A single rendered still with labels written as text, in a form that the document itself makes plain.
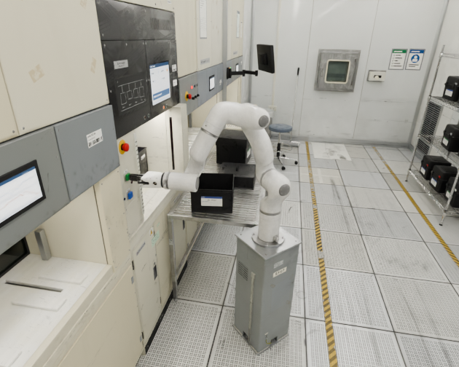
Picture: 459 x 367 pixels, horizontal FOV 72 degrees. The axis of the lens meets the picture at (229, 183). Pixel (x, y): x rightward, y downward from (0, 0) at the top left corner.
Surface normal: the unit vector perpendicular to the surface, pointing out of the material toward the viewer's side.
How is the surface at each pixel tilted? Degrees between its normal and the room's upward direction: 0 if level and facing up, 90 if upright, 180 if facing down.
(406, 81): 90
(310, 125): 90
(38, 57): 90
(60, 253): 90
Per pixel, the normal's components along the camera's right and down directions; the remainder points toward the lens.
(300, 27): -0.18, 0.41
